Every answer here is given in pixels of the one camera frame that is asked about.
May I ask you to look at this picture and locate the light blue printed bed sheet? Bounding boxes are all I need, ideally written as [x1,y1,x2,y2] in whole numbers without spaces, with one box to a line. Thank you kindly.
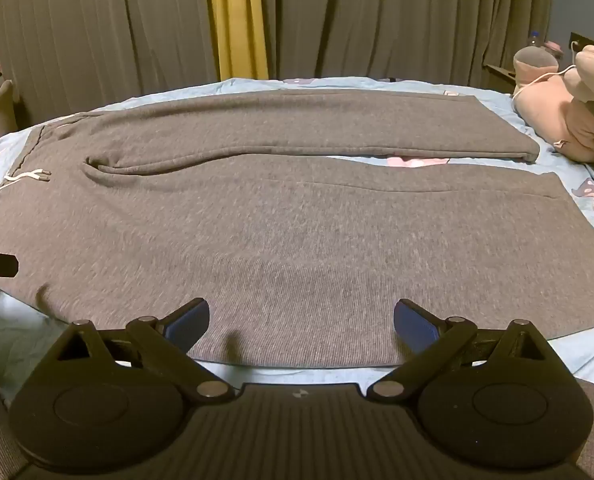
[0,76,594,401]

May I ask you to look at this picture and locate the grey pants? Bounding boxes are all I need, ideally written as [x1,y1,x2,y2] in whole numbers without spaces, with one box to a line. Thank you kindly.
[0,91,594,368]

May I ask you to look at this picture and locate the grey-headed plush toy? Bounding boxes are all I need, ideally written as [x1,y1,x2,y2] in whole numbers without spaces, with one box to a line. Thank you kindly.
[513,46,560,86]

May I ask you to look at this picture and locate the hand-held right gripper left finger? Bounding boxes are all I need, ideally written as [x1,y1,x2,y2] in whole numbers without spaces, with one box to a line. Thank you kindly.
[52,297,235,404]

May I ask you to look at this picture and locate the grey curtain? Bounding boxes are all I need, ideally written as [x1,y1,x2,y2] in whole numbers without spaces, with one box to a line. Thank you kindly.
[259,0,570,95]
[0,0,218,128]

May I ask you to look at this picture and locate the pink plush toy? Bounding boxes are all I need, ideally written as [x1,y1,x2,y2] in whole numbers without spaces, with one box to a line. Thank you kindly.
[512,77,594,163]

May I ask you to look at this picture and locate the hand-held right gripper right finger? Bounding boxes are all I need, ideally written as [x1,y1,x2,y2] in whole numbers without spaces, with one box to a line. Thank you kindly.
[367,298,552,404]

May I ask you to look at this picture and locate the yellow curtain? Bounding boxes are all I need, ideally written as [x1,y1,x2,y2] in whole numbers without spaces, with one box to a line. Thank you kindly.
[206,0,270,82]

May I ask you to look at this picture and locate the white cable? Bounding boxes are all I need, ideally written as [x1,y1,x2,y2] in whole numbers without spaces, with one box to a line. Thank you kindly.
[518,41,585,97]

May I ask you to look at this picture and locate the dark wooden nightstand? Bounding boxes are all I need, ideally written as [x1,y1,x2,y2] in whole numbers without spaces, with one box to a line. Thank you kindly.
[483,62,522,94]

